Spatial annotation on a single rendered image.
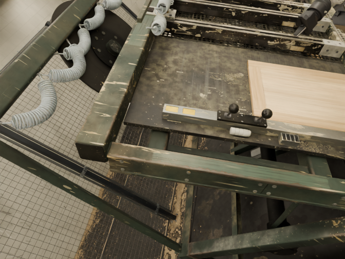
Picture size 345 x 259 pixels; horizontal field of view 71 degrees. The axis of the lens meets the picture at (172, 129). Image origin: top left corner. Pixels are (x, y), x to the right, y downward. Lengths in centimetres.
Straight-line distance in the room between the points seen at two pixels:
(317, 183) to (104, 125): 74
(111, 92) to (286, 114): 75
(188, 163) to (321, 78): 93
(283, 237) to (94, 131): 105
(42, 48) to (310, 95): 133
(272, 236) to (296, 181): 60
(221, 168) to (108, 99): 48
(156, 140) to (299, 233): 84
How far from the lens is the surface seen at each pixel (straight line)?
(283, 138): 108
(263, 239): 149
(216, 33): 156
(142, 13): 116
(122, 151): 85
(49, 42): 147
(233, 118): 100
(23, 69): 131
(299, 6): 214
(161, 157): 83
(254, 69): 137
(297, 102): 127
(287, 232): 144
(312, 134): 111
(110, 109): 91
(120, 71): 108
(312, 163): 112
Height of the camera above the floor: 202
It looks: 27 degrees down
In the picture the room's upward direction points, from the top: 54 degrees counter-clockwise
